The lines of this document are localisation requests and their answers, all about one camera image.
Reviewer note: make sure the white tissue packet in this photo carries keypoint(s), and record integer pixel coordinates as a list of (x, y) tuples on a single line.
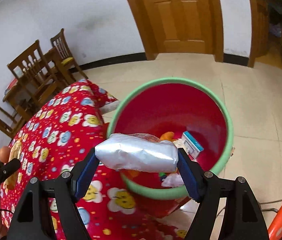
[(172, 180)]

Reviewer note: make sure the wooden chair with yellow cushion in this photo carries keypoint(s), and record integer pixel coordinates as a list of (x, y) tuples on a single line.
[(61, 45)]

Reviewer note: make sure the red apple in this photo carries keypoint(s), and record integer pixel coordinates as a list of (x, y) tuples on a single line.
[(4, 153)]

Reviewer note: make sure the closed wooden door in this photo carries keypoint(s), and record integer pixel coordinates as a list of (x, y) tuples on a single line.
[(181, 17)]

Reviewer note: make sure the red smiley flower tablecloth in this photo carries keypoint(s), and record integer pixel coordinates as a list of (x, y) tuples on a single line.
[(63, 120)]

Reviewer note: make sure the red bucket with green rim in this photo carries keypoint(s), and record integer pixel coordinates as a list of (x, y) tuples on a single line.
[(171, 105)]

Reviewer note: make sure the teal and white box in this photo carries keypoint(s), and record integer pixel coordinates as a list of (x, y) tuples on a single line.
[(192, 145)]

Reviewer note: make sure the foil snack bag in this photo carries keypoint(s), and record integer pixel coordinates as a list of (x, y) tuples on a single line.
[(136, 155)]

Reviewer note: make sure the tall-backed wooden chair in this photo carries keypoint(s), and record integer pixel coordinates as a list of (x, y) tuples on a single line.
[(28, 62)]

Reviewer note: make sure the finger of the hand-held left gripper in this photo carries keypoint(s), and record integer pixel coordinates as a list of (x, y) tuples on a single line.
[(3, 171)]

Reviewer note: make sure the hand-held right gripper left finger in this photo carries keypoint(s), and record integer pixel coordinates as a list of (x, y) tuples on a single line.
[(86, 177)]

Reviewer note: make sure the yellow seat cushion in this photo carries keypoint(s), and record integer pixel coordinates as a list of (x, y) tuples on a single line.
[(68, 60)]

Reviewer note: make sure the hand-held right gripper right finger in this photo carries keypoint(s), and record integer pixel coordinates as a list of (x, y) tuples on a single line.
[(191, 177)]

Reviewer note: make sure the wooden chairs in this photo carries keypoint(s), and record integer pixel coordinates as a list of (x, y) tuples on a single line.
[(49, 55)]

